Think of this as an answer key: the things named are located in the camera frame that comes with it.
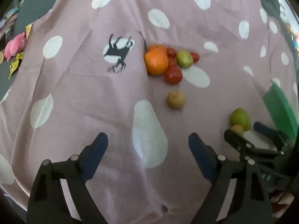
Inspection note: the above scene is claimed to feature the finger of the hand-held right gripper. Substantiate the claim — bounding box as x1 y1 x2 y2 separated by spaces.
253 121 289 149
224 129 285 162

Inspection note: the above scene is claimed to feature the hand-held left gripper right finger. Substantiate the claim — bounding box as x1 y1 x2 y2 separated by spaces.
188 132 274 224

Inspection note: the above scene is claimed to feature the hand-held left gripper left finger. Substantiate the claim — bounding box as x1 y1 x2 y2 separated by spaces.
26 132 109 224

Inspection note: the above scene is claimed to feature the small yellow citrus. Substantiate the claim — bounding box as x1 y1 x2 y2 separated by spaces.
230 125 244 137

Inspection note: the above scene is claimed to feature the green plastic basin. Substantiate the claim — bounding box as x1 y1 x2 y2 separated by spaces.
263 83 299 143

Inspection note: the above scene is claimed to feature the orange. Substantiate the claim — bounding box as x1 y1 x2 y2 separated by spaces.
144 51 169 76
148 44 168 55

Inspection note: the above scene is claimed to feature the person's right hand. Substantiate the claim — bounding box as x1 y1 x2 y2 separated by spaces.
271 189 297 218

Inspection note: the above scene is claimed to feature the green pear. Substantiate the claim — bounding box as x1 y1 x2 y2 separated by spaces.
230 108 252 132
176 51 194 69

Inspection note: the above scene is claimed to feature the pink dotted blanket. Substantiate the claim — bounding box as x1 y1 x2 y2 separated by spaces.
0 0 299 217

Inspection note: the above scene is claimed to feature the brown kiwi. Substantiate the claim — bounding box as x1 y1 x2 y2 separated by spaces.
167 91 187 110

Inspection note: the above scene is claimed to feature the large red tomato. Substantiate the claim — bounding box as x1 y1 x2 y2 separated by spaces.
164 66 183 85

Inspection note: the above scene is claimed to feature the pink plush toy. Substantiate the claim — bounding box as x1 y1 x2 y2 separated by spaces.
3 33 27 62

